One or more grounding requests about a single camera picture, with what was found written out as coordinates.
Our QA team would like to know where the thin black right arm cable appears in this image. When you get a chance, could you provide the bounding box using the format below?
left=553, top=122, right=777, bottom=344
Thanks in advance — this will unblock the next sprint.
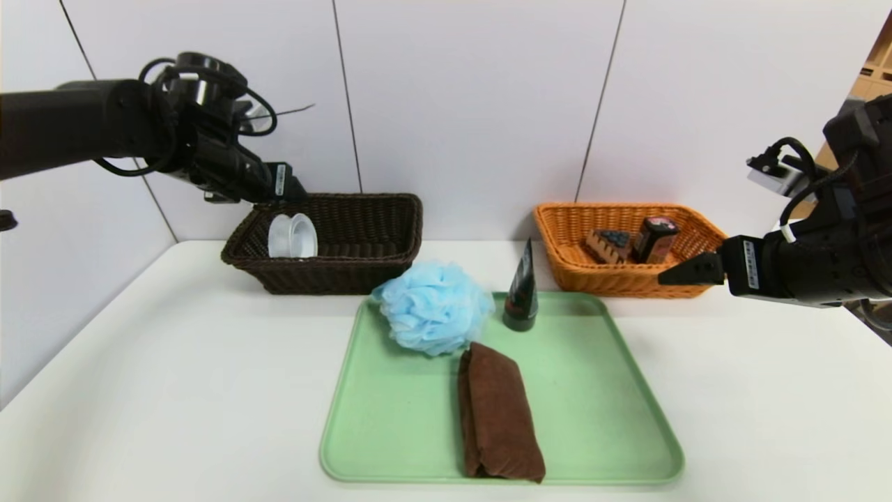
left=760, top=137, right=858, bottom=224

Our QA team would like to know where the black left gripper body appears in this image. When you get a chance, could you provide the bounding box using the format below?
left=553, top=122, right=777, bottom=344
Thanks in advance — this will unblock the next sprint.
left=239, top=154, right=293, bottom=202

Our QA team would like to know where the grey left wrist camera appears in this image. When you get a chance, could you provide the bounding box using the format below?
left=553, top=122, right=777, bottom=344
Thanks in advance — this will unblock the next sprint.
left=237, top=100, right=276, bottom=135

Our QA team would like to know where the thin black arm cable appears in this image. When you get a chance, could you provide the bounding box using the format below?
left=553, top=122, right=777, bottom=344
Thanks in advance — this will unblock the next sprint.
left=760, top=137, right=858, bottom=224
left=94, top=56, right=279, bottom=178

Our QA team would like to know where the light blue bath pouf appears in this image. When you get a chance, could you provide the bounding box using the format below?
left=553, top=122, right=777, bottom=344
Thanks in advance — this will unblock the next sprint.
left=371, top=261, right=494, bottom=357

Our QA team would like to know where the thick sleeved right arm cable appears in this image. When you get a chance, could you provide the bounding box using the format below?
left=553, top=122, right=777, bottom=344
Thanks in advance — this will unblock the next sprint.
left=863, top=300, right=892, bottom=333

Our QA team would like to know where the small black drink carton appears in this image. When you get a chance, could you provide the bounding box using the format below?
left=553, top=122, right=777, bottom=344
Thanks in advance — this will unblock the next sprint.
left=631, top=216, right=680, bottom=265

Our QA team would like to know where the black cosmetic tube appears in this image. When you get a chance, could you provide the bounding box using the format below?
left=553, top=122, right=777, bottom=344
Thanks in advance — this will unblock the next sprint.
left=502, top=238, right=538, bottom=332

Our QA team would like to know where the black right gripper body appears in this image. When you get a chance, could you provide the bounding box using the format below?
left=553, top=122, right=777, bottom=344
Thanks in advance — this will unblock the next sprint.
left=721, top=230, right=861, bottom=309

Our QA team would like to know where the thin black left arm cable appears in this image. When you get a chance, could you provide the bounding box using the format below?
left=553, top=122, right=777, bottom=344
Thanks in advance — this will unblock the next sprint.
left=94, top=56, right=279, bottom=178

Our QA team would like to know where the light green plastic tray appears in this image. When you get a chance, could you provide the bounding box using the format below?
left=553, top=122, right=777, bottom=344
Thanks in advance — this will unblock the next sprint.
left=319, top=291, right=684, bottom=483

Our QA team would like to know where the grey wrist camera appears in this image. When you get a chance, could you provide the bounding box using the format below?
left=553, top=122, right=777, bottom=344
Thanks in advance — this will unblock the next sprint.
left=237, top=100, right=276, bottom=135
left=746, top=155, right=813, bottom=203

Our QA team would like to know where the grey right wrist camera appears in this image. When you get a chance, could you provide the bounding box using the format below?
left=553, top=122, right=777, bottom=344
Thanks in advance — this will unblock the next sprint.
left=746, top=155, right=813, bottom=203

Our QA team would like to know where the light wooden cabinet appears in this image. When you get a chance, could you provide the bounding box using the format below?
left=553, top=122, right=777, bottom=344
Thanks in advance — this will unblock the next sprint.
left=812, top=10, right=892, bottom=175

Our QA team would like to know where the orange wicker basket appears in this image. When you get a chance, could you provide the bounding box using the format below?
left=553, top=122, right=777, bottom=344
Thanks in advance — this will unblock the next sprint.
left=533, top=202, right=729, bottom=299

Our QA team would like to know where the chocolate blueberry cake slice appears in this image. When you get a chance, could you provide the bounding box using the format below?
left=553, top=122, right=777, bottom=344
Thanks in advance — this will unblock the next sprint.
left=584, top=229, right=632, bottom=266

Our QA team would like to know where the dark brown wicker basket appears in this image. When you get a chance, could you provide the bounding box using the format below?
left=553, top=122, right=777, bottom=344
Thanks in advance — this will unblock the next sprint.
left=222, top=193, right=424, bottom=296

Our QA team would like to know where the brown towel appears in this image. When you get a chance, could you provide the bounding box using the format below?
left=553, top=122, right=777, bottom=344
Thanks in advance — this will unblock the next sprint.
left=456, top=341, right=546, bottom=483

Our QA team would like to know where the white round plastic container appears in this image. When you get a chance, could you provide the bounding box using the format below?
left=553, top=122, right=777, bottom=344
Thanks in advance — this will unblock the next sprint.
left=268, top=213, right=319, bottom=260

